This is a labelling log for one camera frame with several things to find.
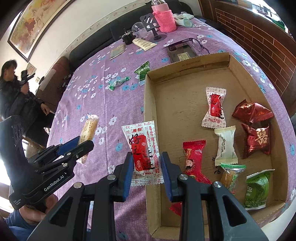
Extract green pea snack packet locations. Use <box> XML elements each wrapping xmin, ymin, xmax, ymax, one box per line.
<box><xmin>243</xmin><ymin>169</ymin><xmax>275</xmax><ymax>210</ymax></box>

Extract green notebook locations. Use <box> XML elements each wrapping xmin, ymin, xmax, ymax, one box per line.
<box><xmin>109</xmin><ymin>44</ymin><xmax>126</xmax><ymax>60</ymax></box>

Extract black cup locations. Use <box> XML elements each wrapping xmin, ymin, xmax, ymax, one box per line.
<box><xmin>121</xmin><ymin>31</ymin><xmax>134</xmax><ymax>45</ymax></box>

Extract orange and green snack packet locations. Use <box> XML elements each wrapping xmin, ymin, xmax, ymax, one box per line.
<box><xmin>220</xmin><ymin>163</ymin><xmax>247</xmax><ymax>194</ymax></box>

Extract brown armchair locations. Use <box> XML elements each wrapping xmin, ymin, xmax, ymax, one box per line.
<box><xmin>35</xmin><ymin>56</ymin><xmax>74</xmax><ymax>109</ymax></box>

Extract dark red snack packet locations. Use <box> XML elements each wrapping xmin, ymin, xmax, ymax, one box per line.
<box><xmin>232</xmin><ymin>99</ymin><xmax>274</xmax><ymax>123</ymax></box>

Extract clear plastic cup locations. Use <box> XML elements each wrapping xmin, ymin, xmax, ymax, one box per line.
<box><xmin>131</xmin><ymin>22</ymin><xmax>151</xmax><ymax>39</ymax></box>

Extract black hand-held device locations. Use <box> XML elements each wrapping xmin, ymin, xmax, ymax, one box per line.
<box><xmin>20</xmin><ymin>70</ymin><xmax>36</xmax><ymax>87</ymax></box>

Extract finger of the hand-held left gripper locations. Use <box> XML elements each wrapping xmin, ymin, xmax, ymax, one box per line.
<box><xmin>35</xmin><ymin>140</ymin><xmax>94</xmax><ymax>175</ymax></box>
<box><xmin>28</xmin><ymin>136</ymin><xmax>80</xmax><ymax>167</ymax></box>

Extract white and red snack packet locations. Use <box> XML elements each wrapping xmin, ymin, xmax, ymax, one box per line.
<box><xmin>201</xmin><ymin>86</ymin><xmax>227</xmax><ymax>128</ymax></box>
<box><xmin>121</xmin><ymin>120</ymin><xmax>164</xmax><ymax>187</ymax></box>

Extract small wall plaque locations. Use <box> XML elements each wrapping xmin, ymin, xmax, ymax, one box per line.
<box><xmin>26</xmin><ymin>62</ymin><xmax>37</xmax><ymax>75</ymax></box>

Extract cream-coloured tube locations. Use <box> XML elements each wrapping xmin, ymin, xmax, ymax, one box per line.
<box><xmin>132</xmin><ymin>38</ymin><xmax>158</xmax><ymax>50</ymax></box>

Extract pink knitted-sleeve bottle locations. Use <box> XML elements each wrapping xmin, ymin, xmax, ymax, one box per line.
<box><xmin>151</xmin><ymin>0</ymin><xmax>177</xmax><ymax>33</ymax></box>

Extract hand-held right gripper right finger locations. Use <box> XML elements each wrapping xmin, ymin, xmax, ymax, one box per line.
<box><xmin>161</xmin><ymin>152</ymin><xmax>263</xmax><ymax>241</ymax></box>

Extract purple-framed eyeglasses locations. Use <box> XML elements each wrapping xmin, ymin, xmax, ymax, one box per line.
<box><xmin>166</xmin><ymin>38</ymin><xmax>212</xmax><ymax>55</ymax></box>

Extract green twist-wrapped candy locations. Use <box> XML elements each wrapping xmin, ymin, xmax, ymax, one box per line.
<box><xmin>107</xmin><ymin>76</ymin><xmax>131</xmax><ymax>91</ymax></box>

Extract plain red snack packet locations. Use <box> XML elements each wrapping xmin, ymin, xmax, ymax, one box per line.
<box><xmin>169</xmin><ymin>202</ymin><xmax>183</xmax><ymax>217</ymax></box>

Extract black leather sofa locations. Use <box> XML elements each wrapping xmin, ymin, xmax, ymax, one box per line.
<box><xmin>68</xmin><ymin>0</ymin><xmax>195</xmax><ymax>72</ymax></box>

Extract dark red packet gold character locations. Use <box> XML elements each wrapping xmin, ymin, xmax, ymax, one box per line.
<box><xmin>241</xmin><ymin>123</ymin><xmax>271</xmax><ymax>159</ymax></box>

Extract light green cloth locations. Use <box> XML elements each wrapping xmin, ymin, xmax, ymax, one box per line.
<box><xmin>173</xmin><ymin>12</ymin><xmax>196</xmax><ymax>28</ymax></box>

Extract purple floral tablecloth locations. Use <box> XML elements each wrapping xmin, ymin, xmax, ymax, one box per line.
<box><xmin>46</xmin><ymin>17</ymin><xmax>296</xmax><ymax>241</ymax></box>

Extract red cartoon figure snack packet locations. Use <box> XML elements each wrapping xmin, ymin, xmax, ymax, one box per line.
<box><xmin>182</xmin><ymin>140</ymin><xmax>212</xmax><ymax>184</ymax></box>

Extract framed wall painting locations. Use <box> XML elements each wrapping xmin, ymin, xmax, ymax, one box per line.
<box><xmin>7</xmin><ymin>0</ymin><xmax>77</xmax><ymax>63</ymax></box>

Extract beige snack packet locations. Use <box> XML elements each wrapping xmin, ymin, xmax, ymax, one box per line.
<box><xmin>76</xmin><ymin>113</ymin><xmax>100</xmax><ymax>165</ymax></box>

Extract cream white snack packet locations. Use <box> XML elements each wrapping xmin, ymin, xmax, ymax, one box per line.
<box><xmin>214</xmin><ymin>126</ymin><xmax>238</xmax><ymax>167</ymax></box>

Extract shallow cardboard box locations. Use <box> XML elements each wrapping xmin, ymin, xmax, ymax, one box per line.
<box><xmin>143</xmin><ymin>52</ymin><xmax>292</xmax><ymax>239</ymax></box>

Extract black smartphone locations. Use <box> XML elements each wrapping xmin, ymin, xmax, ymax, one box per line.
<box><xmin>167</xmin><ymin>41</ymin><xmax>199</xmax><ymax>63</ymax></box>

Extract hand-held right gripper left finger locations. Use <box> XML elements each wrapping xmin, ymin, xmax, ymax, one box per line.
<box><xmin>27</xmin><ymin>152</ymin><xmax>134</xmax><ymax>241</ymax></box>

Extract black phone stand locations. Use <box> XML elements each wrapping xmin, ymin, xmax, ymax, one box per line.
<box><xmin>140</xmin><ymin>13</ymin><xmax>167</xmax><ymax>42</ymax></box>

